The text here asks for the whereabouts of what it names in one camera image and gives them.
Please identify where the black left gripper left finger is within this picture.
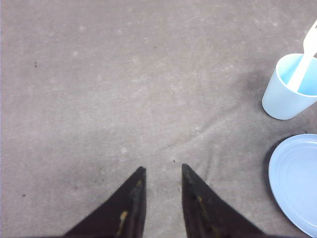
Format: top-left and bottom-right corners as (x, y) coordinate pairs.
(63, 167), (146, 238)

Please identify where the light blue plastic cup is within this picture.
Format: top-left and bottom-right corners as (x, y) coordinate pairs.
(262, 54), (317, 120)

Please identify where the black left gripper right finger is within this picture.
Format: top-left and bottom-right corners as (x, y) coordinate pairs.
(181, 163), (267, 238)

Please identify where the white plastic fork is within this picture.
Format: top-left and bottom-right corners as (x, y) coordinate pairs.
(287, 21), (317, 92)

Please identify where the blue plastic plate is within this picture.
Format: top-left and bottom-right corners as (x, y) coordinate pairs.
(268, 134), (317, 238)

